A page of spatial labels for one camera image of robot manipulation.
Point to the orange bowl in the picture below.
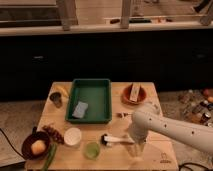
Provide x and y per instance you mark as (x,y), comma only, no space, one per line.
(125,97)

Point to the white dish brush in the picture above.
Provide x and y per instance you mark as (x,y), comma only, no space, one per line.
(109,140)

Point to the green cup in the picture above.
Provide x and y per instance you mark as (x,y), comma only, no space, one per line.
(92,150)

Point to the spice bottles on floor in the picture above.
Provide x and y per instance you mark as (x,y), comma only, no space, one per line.
(193,110)

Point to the brown grape bunch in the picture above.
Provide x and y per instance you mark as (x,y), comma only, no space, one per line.
(54,134)

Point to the grey blue sponge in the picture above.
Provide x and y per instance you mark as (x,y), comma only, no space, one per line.
(80,110)

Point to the small cardboard box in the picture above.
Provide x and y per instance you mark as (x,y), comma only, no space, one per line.
(134,92)

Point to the green plastic tray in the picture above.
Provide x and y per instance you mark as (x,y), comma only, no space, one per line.
(97,94)

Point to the dark brown bowl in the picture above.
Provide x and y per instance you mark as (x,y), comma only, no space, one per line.
(34,136)

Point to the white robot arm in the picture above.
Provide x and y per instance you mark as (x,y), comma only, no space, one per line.
(147,117)

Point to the fork with wooden handle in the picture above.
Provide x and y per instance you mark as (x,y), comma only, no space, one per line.
(123,115)

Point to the white cup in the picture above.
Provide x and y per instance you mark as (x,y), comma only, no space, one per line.
(72,137)

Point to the yellow potato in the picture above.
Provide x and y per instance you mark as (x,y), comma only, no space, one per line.
(38,147)

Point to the yellow banana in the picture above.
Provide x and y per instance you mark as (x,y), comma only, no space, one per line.
(62,90)

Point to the green vegetable stalk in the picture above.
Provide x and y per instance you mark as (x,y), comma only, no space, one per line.
(50,157)

